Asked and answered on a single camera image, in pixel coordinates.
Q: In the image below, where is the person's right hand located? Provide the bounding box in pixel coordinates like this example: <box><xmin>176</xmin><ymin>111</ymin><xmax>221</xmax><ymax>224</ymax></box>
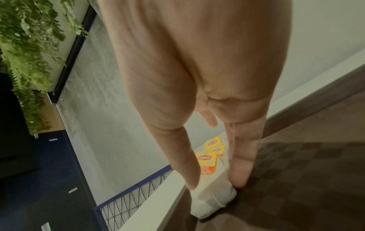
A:
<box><xmin>95</xmin><ymin>0</ymin><xmax>294</xmax><ymax>191</ymax></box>

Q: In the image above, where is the white tea bag yellow tag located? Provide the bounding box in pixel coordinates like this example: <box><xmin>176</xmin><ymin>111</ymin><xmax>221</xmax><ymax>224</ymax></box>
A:
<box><xmin>195</xmin><ymin>151</ymin><xmax>238</xmax><ymax>208</ymax></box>
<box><xmin>189</xmin><ymin>136</ymin><xmax>224</xmax><ymax>220</ymax></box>
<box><xmin>212</xmin><ymin>145</ymin><xmax>226</xmax><ymax>158</ymax></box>

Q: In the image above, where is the brown plastic tray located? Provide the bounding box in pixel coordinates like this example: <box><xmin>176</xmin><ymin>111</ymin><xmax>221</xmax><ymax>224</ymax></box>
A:
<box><xmin>168</xmin><ymin>65</ymin><xmax>365</xmax><ymax>231</ymax></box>

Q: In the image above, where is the dark cabinet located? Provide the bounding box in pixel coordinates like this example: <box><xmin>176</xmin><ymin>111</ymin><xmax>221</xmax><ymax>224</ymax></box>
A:
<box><xmin>0</xmin><ymin>129</ymin><xmax>98</xmax><ymax>231</ymax></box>

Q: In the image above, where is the green plant wall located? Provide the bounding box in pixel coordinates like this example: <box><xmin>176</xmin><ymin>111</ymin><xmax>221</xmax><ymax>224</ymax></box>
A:
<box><xmin>0</xmin><ymin>0</ymin><xmax>91</xmax><ymax>139</ymax></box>

